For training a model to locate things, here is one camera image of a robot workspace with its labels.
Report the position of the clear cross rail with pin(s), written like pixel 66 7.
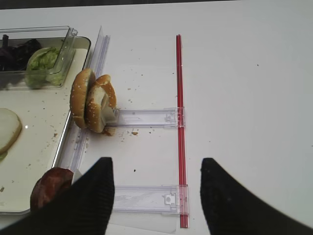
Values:
pixel 170 199
pixel 164 118

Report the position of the white pusher block at bun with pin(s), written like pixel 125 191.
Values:
pixel 108 111

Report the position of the green lettuce in box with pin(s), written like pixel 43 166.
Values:
pixel 37 70

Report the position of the clear cross rail lower right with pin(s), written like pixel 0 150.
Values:
pixel 170 199

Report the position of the red rod right side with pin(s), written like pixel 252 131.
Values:
pixel 183 187

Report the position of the clear cross rail upper right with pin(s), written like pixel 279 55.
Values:
pixel 164 118

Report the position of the sesame bun half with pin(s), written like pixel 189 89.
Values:
pixel 100 88
pixel 78 96

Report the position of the bun slice on tray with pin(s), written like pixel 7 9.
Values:
pixel 10 128

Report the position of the white rectangular tray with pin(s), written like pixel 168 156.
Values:
pixel 44 114

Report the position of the sliced meat patties stack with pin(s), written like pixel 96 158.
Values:
pixel 51 184

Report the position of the sesame bun outer half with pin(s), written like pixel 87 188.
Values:
pixel 78 96

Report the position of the sesame bun inner half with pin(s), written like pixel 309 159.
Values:
pixel 100 88

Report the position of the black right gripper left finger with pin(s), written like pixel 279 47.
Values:
pixel 83 209

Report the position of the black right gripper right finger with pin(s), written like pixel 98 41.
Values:
pixel 230 209

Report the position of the purple cabbage leaves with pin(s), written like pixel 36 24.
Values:
pixel 16 58

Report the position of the clear plastic salad box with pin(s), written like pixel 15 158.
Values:
pixel 61 37

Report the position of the white pusher block at patties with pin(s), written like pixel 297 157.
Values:
pixel 76 176

